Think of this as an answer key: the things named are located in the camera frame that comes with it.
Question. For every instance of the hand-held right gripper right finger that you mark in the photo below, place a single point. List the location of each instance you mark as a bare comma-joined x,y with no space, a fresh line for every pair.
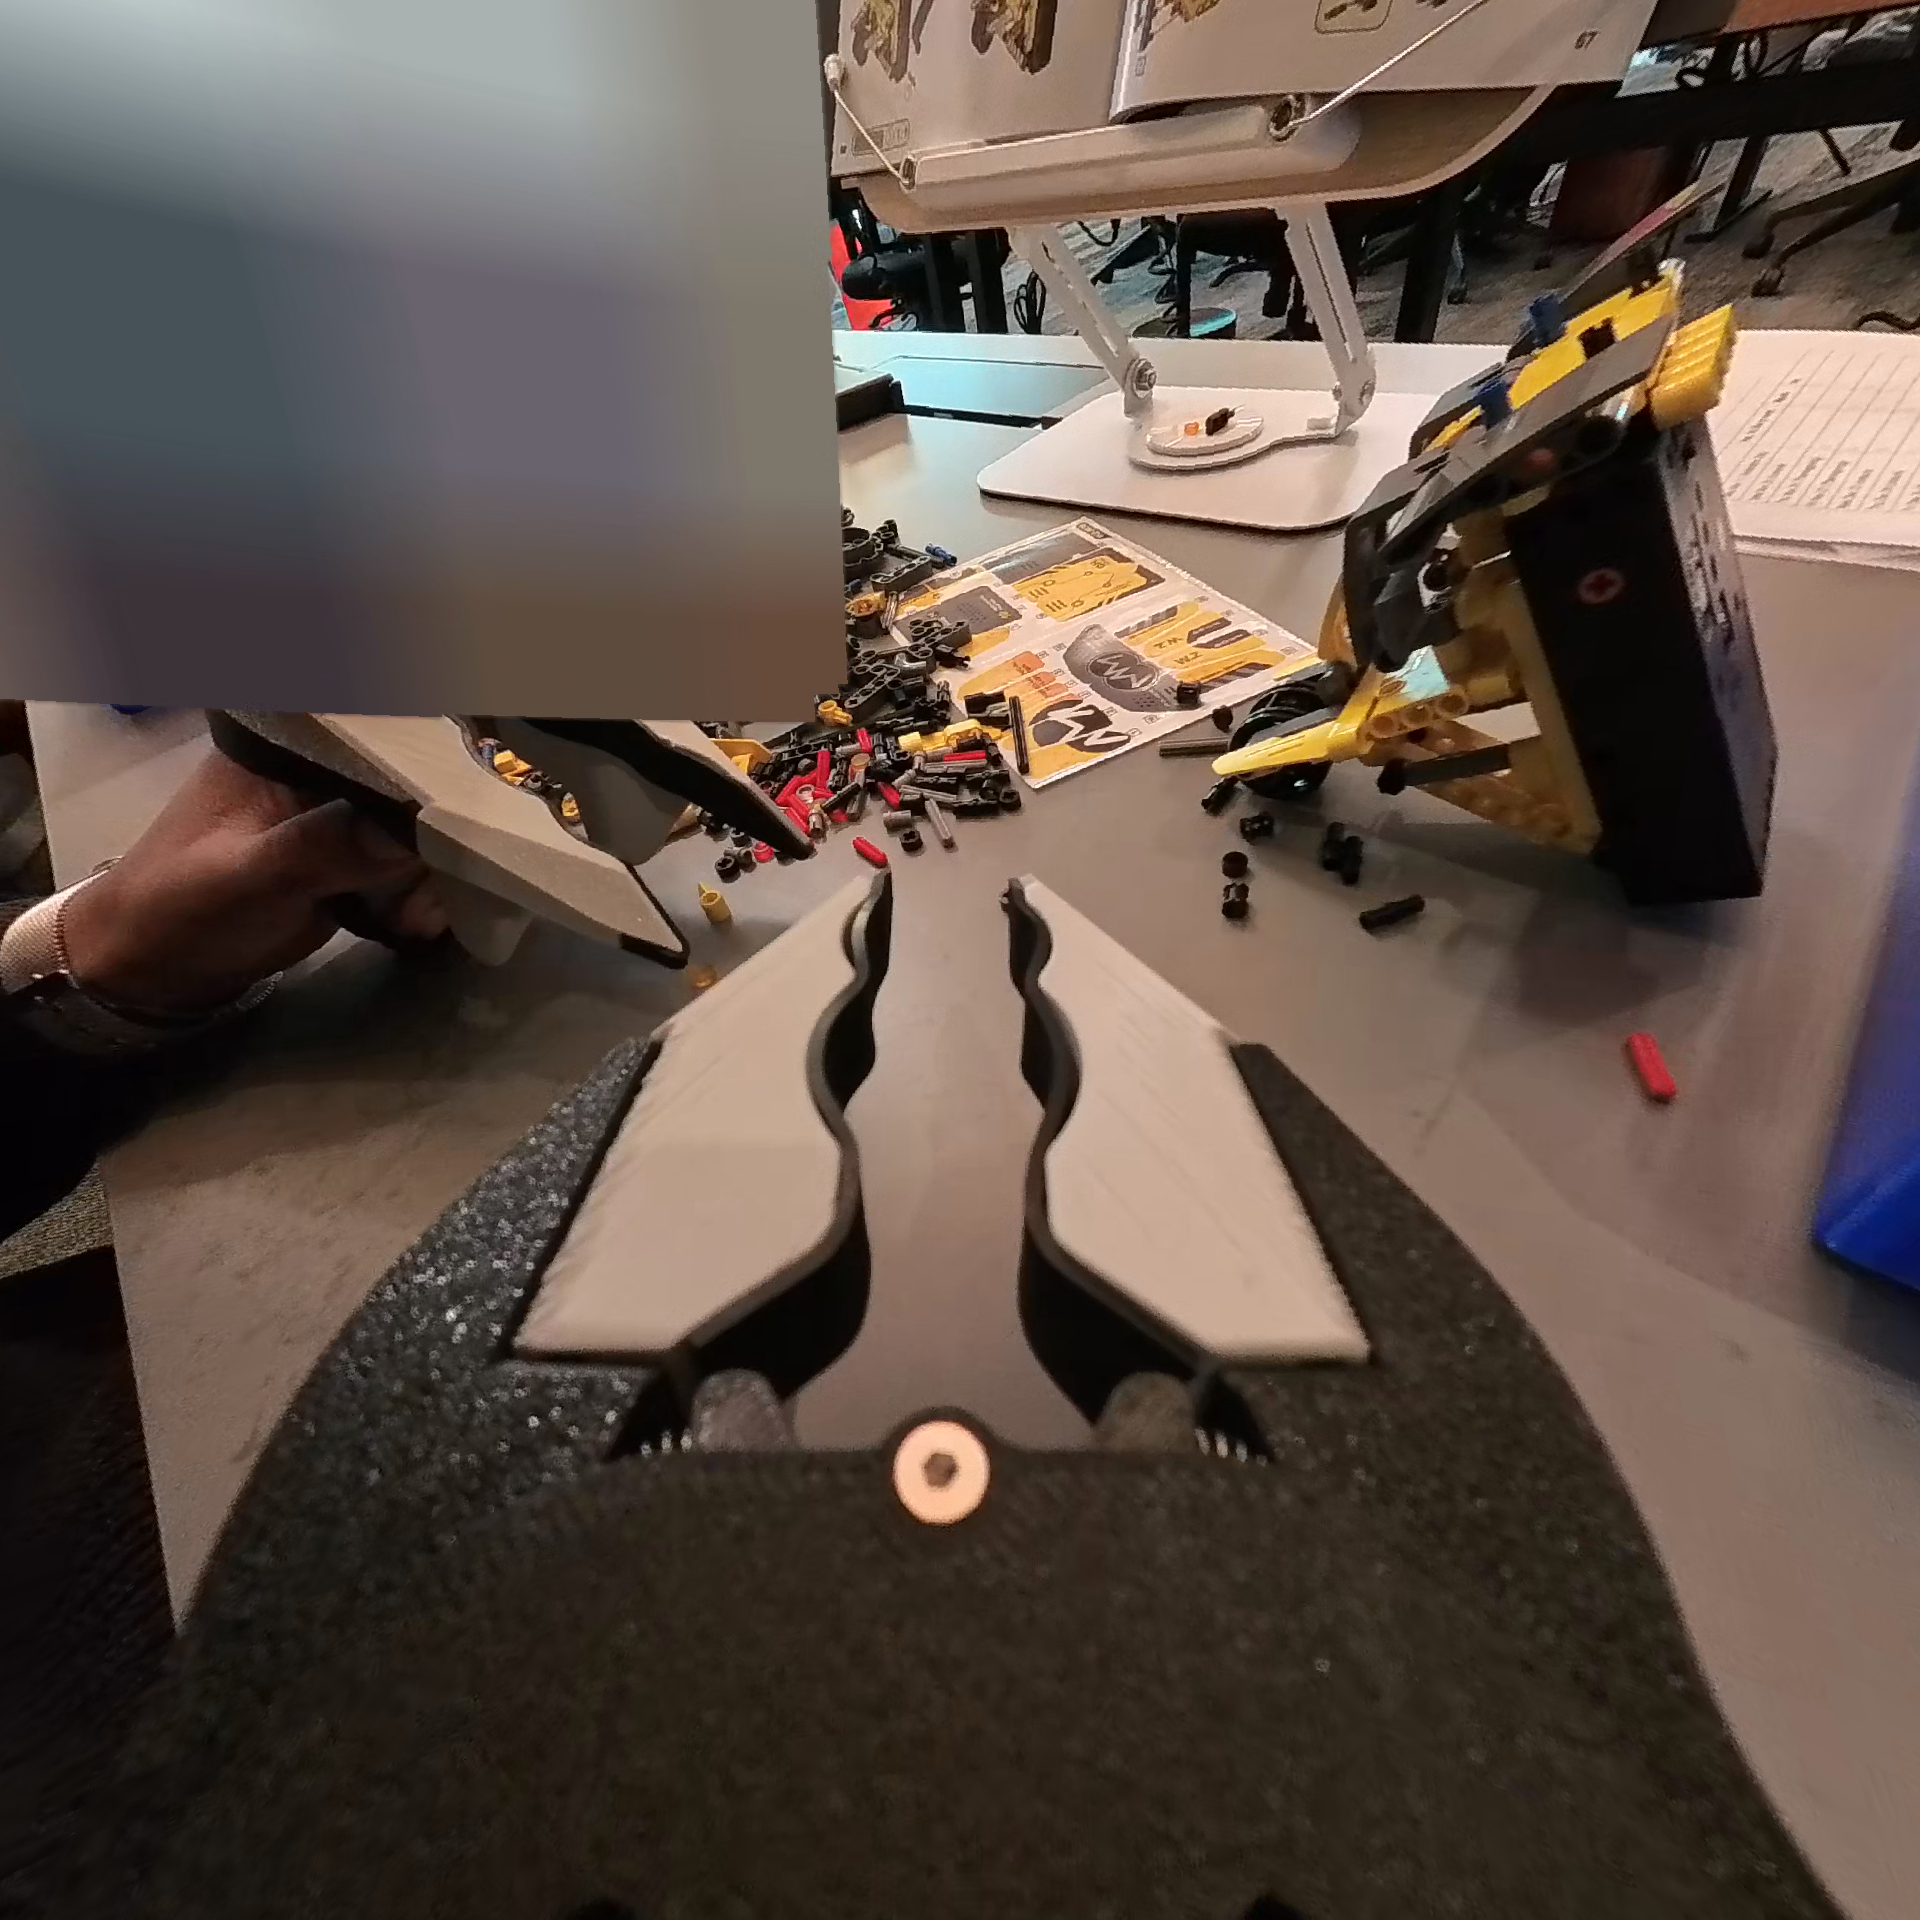
1184,1201

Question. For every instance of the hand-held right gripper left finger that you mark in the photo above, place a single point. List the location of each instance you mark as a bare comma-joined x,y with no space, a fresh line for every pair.
705,1185

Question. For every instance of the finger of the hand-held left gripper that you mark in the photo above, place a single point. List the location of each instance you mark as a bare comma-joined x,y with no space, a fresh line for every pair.
645,802
524,863

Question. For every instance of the pile of toy building pieces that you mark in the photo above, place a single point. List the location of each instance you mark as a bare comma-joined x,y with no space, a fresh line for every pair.
841,781

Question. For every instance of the person's left forearm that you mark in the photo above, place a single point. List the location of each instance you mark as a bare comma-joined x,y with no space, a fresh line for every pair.
39,938

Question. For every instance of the person's left hand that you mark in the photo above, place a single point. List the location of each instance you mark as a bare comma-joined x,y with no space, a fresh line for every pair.
225,885

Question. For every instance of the scattered small black connectors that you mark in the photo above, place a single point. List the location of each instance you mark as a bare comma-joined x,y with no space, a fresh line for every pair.
1335,855

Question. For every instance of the yellow sticker sheet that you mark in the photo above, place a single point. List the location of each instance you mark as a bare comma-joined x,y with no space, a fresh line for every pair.
1081,600

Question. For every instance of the red toy pin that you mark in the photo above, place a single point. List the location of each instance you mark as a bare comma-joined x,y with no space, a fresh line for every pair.
1651,1065

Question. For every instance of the white book stand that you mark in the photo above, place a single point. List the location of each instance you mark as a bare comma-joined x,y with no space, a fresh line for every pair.
1171,464

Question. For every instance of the blue storage bin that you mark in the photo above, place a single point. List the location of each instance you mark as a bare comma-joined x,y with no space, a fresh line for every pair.
1875,1124

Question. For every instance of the yellow black toy vehicle model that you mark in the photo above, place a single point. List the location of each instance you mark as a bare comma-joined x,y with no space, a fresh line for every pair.
1635,631

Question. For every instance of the printed paper sheet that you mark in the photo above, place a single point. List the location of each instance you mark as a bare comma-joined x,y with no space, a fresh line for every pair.
1830,435

